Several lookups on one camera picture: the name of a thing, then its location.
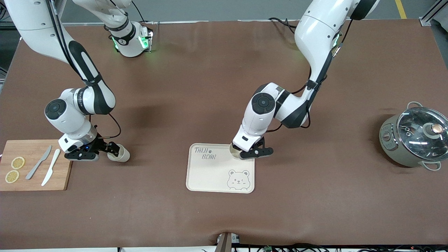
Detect white plastic knife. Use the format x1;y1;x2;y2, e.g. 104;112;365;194
41;149;61;187

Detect brown table mat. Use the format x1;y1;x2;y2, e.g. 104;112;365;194
0;19;448;250

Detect white IKEA cup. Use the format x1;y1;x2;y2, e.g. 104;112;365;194
107;144;131;163
229;143;251;159

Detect aluminium frame profile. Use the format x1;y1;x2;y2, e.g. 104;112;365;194
419;0;448;27

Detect sage green electric pot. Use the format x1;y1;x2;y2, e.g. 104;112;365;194
379;101;448;172

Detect grey plastic knife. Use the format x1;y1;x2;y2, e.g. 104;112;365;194
25;145;53;180

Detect metal table edge bracket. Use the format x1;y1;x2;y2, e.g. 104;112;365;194
216;232;240;252

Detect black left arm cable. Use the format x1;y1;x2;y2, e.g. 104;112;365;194
265;21;345;134

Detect wooden cutting board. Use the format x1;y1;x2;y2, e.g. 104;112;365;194
0;140;73;191

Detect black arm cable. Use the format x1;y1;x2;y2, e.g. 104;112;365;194
265;21;345;134
94;113;122;139

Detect white tray with bear print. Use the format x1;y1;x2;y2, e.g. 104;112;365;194
185;143;256;194

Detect glass pot lid with knob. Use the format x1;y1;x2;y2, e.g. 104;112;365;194
397;107;448;158

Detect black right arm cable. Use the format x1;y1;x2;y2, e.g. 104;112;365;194
94;113;122;139

